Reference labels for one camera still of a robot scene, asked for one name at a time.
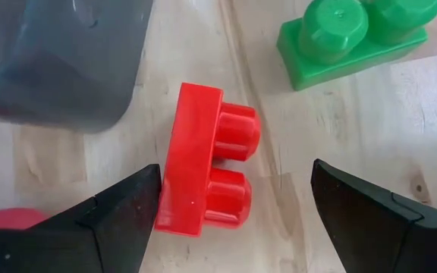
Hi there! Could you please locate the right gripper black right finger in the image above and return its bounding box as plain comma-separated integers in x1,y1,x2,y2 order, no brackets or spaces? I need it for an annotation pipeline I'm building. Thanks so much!
310,158,437,273

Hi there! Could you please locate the green two-stud block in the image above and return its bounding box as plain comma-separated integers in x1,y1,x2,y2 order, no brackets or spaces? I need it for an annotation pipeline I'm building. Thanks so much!
276,0,437,92

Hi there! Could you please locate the red two-stud block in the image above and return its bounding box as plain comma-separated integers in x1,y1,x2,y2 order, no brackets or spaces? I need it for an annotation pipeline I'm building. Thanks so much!
154,82,262,238

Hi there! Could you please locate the red foam die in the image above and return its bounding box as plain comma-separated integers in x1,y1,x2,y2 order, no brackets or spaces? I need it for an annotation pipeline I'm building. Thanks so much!
0,207,51,231

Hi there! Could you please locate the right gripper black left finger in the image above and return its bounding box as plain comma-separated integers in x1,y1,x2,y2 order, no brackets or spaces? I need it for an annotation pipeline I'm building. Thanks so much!
0,163,162,273

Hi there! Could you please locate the grey translucent plastic bin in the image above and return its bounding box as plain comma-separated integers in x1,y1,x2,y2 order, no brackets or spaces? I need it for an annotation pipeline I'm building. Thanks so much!
0,0,155,133

